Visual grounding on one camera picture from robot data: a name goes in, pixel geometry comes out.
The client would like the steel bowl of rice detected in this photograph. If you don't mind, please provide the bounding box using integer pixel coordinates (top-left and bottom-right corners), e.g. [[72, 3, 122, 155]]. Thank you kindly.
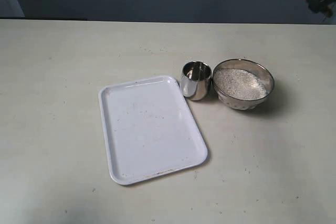
[[212, 59, 275, 111]]

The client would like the small steel cup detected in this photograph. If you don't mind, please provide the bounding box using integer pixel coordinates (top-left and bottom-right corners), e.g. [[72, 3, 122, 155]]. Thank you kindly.
[[180, 61, 212, 101]]

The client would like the white rectangular tray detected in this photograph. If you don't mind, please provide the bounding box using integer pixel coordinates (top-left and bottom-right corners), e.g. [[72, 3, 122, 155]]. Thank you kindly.
[[98, 76, 208, 185]]

